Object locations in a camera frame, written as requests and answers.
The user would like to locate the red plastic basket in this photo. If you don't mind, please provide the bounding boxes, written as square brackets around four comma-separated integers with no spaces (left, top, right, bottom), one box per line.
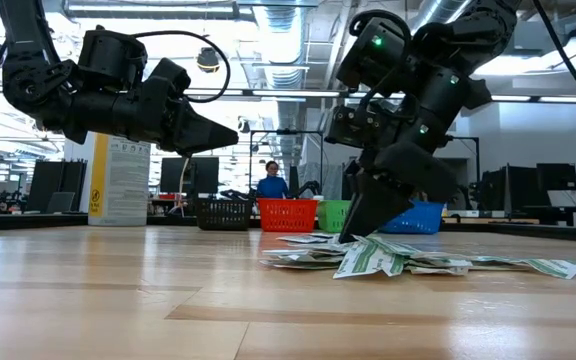
[256,198,319,234]

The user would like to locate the black monitor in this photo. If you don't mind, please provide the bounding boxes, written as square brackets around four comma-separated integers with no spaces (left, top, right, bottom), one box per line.
[536,162,576,193]
[478,167,552,214]
[160,156,220,197]

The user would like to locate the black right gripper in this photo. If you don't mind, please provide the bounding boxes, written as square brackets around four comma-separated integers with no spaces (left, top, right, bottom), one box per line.
[338,142,460,245]

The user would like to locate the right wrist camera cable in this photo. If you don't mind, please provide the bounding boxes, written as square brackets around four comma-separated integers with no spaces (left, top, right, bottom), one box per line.
[350,9,414,109]

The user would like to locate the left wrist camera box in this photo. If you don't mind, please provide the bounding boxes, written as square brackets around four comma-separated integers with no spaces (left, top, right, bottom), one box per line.
[148,56,193,101]

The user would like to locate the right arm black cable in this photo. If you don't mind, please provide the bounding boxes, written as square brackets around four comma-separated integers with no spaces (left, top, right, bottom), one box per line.
[532,0,576,129]

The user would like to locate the white wipes canister yellow stripe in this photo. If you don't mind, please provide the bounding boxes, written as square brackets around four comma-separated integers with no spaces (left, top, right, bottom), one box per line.
[87,133,153,227]

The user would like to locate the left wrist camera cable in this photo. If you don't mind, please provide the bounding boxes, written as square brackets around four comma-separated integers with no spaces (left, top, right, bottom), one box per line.
[132,30,232,104]

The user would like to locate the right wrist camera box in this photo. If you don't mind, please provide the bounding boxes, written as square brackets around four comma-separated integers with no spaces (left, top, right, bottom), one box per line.
[323,102,385,150]

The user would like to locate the green plastic basket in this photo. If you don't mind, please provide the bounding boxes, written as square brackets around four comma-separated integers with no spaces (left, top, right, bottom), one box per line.
[316,200,354,234]

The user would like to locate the black plastic basket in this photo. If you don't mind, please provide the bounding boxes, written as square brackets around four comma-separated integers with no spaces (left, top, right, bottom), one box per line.
[195,198,253,232]

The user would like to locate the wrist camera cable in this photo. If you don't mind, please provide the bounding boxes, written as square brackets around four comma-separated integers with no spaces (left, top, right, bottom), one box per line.
[350,9,414,109]
[132,30,232,104]

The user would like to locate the black metal frame rig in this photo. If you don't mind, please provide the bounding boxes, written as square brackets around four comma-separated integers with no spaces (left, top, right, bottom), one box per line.
[248,128,325,197]

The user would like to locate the person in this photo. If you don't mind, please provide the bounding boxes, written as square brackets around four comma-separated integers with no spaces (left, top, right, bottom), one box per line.
[255,159,292,200]

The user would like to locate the black partition panels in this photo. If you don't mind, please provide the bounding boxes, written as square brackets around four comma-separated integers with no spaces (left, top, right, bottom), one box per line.
[26,158,88,214]

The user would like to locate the black ceiling spotlight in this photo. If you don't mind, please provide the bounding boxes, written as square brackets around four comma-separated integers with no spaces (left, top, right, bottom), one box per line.
[195,47,222,75]

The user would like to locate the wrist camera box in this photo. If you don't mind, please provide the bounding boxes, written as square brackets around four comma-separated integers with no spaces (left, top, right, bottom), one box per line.
[323,102,385,150]
[148,56,193,101]

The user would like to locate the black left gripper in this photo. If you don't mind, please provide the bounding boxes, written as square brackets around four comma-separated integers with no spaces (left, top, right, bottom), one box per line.
[115,77,239,157]

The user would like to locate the blue plastic basket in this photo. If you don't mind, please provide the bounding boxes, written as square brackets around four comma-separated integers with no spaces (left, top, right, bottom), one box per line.
[378,200,447,235]

